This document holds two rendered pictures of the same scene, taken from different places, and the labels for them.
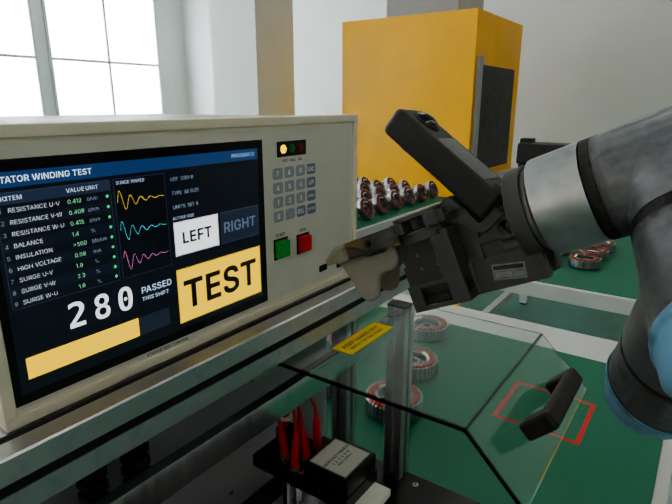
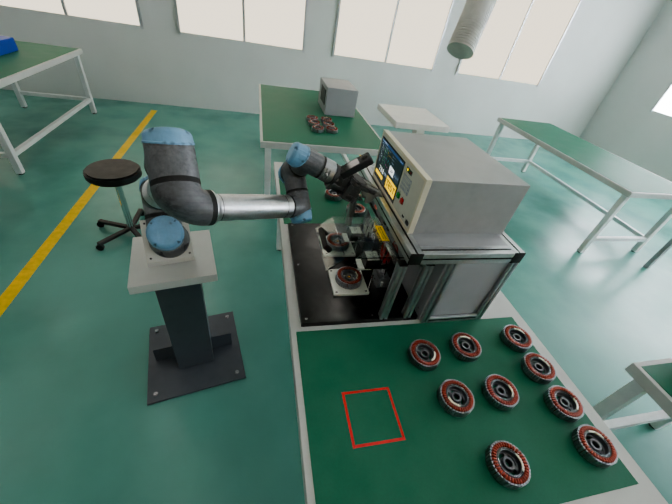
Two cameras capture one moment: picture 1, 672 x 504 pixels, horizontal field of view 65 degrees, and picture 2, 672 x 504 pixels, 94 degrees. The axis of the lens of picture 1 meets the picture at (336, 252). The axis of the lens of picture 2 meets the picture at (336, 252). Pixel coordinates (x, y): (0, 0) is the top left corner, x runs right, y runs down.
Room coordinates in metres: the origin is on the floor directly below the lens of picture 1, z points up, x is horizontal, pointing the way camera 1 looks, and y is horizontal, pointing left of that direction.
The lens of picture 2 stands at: (1.03, -0.89, 1.71)
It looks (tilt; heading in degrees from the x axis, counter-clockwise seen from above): 39 degrees down; 127
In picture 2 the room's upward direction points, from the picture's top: 11 degrees clockwise
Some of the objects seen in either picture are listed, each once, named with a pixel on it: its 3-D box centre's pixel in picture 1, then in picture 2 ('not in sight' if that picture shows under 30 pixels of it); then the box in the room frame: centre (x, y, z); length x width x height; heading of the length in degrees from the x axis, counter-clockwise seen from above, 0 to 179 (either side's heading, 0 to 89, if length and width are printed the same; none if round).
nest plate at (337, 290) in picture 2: not in sight; (347, 281); (0.51, -0.07, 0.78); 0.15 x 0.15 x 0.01; 55
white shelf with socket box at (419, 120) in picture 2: not in sight; (402, 149); (0.00, 1.00, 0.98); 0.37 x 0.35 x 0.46; 145
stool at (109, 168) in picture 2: not in sight; (124, 201); (-1.41, -0.37, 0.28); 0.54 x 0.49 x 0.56; 55
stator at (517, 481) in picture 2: not in sight; (507, 463); (1.28, -0.24, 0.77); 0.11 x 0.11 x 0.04
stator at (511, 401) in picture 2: not in sight; (500, 391); (1.18, -0.03, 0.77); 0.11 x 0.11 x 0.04
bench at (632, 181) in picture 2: not in sight; (562, 178); (0.75, 3.86, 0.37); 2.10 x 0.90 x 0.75; 145
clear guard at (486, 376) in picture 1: (416, 369); (365, 242); (0.56, -0.09, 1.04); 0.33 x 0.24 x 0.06; 55
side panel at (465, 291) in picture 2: not in sight; (465, 291); (0.91, 0.14, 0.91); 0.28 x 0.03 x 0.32; 55
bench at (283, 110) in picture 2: not in sight; (310, 146); (-1.42, 1.53, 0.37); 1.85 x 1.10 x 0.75; 145
